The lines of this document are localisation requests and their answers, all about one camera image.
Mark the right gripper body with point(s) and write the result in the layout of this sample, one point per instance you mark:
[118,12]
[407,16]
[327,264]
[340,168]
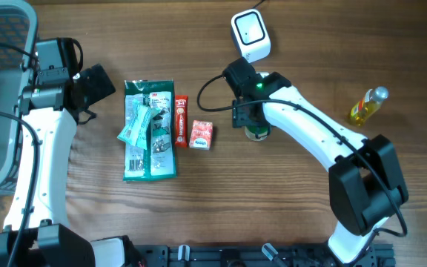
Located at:
[241,119]

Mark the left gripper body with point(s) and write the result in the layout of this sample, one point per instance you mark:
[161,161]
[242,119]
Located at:
[96,87]

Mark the green lid jar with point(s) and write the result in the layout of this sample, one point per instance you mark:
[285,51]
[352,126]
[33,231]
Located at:
[257,134]

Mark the red tissue pack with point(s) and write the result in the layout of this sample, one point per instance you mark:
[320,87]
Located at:
[201,135]

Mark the light green plastic sachet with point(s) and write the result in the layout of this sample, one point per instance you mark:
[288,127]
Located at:
[135,132]

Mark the red Nescafe coffee stick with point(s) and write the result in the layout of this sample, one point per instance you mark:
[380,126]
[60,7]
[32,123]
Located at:
[181,108]

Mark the green 3M gloves package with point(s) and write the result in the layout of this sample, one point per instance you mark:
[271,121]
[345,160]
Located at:
[158,161]

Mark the yellow oil bottle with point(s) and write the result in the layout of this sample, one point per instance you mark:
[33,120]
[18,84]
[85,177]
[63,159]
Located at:
[367,106]

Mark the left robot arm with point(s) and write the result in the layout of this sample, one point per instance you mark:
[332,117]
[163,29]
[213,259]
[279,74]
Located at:
[36,231]

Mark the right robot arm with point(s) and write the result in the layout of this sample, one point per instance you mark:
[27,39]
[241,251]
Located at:
[366,183]

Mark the white barcode scanner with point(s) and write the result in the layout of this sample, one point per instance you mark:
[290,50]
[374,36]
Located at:
[250,35]

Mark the grey plastic mesh basket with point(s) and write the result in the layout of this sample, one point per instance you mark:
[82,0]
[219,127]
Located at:
[18,32]

